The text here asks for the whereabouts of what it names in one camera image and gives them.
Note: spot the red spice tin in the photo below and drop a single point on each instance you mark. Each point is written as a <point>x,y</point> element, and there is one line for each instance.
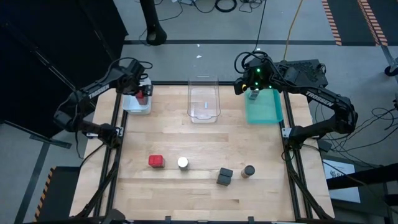
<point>156,160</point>
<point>142,99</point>

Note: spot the black stand leg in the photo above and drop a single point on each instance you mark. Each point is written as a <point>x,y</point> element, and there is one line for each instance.
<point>152,18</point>

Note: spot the black spice tin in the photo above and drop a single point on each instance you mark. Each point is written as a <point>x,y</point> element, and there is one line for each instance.
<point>226,172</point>
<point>223,180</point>

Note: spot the black caster wheel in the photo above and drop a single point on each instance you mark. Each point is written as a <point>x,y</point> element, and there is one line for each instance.
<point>391,71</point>

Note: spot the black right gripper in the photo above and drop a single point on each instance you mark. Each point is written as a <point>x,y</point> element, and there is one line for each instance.
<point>258,76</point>

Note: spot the white paper sheet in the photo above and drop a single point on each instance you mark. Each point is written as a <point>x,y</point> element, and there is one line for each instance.
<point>337,169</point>

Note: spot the black aluminium side frame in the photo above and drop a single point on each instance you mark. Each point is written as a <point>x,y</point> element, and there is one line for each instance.
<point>295,202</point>
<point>109,202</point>

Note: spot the black hazard-striped floor mat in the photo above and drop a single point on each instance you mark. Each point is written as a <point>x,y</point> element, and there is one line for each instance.
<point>388,18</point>
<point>59,193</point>
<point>345,15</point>

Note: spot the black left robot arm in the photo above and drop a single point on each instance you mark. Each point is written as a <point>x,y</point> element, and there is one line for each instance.
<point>96,91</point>

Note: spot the black perforated computer case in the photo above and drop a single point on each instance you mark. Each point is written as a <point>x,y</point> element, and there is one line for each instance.
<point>318,76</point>

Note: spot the white-lid spice jar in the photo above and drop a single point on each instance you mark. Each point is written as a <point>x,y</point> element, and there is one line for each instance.
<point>183,162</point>
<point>254,95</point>

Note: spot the clear plastic bin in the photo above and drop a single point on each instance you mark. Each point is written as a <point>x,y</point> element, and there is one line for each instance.
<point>203,105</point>

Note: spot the white plastic bin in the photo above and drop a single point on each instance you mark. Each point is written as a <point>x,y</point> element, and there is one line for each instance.
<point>136,109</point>

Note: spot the black aluminium cross rail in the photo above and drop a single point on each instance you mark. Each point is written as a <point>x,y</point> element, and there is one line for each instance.
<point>178,83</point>

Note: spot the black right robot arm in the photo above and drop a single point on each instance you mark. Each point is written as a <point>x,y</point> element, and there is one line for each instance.
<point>320,96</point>

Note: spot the teal plastic bin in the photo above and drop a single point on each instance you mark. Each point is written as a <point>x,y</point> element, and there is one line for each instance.
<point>264,109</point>

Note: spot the dark-lid spice jar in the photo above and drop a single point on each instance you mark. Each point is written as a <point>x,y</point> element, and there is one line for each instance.
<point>248,170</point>

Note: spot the black curtain partition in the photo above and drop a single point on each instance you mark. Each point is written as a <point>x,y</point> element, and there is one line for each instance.
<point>46,46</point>

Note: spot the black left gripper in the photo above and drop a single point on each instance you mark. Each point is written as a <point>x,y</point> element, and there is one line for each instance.
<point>138,79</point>

